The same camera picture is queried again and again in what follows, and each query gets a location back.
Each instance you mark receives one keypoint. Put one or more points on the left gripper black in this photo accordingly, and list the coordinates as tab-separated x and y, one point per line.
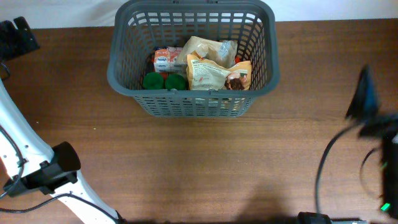
18	45

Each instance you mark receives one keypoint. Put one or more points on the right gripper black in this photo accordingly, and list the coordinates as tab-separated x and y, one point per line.
365	104

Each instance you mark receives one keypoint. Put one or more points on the green lid jar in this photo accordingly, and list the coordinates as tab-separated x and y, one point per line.
153	81
175	81

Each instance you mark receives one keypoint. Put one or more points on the blue biscuit box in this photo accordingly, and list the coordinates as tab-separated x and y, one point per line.
165	60

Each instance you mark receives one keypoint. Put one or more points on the beige packet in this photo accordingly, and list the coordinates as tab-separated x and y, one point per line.
223	53

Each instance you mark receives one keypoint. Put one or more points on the grey plastic basket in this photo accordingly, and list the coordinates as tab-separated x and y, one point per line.
143	26

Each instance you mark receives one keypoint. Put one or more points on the tan snack bag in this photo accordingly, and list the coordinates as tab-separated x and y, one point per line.
204	74

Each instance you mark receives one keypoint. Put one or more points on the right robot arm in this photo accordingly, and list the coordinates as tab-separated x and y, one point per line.
381	126

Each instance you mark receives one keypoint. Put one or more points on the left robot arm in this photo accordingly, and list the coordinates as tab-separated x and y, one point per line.
32	165

